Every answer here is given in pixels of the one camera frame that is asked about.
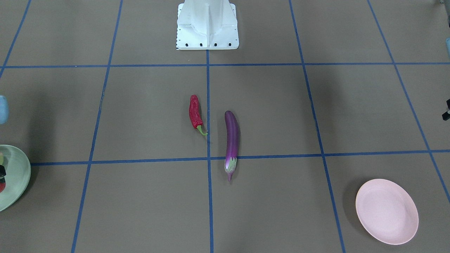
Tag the red pomegranate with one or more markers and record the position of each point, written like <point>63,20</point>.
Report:
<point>2,185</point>

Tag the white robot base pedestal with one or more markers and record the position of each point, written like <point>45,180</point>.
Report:
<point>207,25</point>

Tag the pink plate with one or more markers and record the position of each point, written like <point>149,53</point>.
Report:
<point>387,212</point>

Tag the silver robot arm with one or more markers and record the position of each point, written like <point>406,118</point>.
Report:
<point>4,114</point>

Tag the purple eggplant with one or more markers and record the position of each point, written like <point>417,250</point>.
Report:
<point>232,144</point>

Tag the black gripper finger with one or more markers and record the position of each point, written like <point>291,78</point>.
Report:
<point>2,171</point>
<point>446,115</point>

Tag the red chili pepper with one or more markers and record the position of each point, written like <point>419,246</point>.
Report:
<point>195,115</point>

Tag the green plate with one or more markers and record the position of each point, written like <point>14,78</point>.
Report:
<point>18,173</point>

